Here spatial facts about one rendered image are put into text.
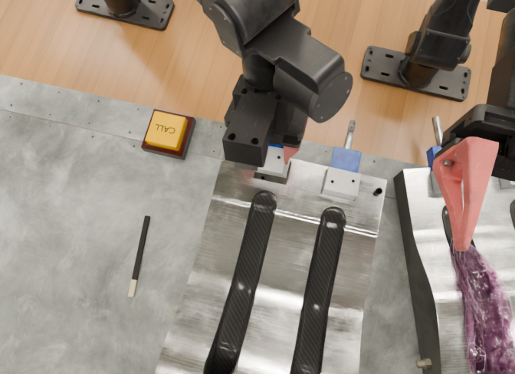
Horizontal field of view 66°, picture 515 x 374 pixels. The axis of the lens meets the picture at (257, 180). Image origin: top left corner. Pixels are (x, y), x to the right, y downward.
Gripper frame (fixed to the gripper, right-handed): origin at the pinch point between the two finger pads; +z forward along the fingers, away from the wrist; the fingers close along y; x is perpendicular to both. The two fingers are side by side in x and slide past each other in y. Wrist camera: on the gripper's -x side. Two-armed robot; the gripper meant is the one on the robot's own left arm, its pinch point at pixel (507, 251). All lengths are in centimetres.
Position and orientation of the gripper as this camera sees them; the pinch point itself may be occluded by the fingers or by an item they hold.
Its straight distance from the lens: 34.2
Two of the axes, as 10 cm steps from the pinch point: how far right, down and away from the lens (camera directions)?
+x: 0.4, 2.3, 9.7
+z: -2.8, 9.4, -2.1
